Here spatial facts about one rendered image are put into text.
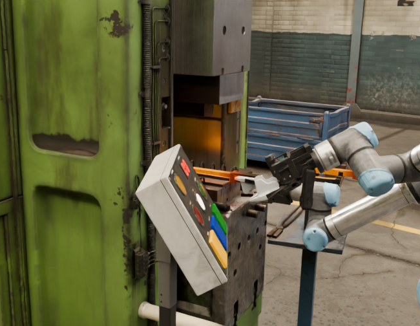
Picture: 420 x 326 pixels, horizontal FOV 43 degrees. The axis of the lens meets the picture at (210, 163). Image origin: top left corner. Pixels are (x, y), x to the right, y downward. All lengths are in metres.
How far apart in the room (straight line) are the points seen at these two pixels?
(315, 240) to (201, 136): 0.75
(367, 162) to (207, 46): 0.63
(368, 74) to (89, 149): 8.30
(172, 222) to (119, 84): 0.52
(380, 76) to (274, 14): 2.38
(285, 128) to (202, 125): 3.59
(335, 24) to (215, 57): 8.34
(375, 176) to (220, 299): 0.80
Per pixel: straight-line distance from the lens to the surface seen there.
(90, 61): 1.68
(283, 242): 2.20
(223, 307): 1.91
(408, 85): 9.53
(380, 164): 1.37
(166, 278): 1.41
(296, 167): 1.41
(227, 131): 2.16
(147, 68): 1.58
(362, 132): 1.40
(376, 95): 9.71
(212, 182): 1.86
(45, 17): 1.79
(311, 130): 5.62
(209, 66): 1.69
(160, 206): 1.17
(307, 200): 1.43
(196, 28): 1.70
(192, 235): 1.19
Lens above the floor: 1.51
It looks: 14 degrees down
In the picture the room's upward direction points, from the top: 1 degrees clockwise
